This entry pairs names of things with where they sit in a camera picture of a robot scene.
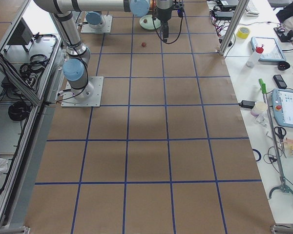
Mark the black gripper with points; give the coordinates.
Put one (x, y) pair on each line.
(163, 14)

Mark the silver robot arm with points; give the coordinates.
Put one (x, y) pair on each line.
(75, 69)
(95, 19)

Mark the light green plate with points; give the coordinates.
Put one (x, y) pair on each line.
(151, 24)

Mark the yellow tape roll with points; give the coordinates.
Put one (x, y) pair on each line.
(243, 32)

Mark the white squeeze bottle red cap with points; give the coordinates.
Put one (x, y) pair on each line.
(254, 58)

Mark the blue teach pendant far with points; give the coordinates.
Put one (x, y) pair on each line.
(272, 50)

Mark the blue teach pendant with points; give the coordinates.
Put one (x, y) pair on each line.
(282, 105)
(272, 50)

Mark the black power adapter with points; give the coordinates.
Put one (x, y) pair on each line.
(246, 104)

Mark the paper cup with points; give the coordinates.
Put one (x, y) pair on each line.
(259, 108)

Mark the black phone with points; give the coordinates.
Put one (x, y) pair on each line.
(279, 81)

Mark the blue teach pendant near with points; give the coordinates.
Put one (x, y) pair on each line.
(282, 105)

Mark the black scissors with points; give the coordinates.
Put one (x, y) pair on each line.
(281, 132)

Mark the long metal grabber tool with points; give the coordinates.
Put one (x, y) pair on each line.
(283, 187)

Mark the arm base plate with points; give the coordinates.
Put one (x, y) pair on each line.
(90, 97)
(104, 26)

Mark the aluminium frame post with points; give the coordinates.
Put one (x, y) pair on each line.
(233, 24)

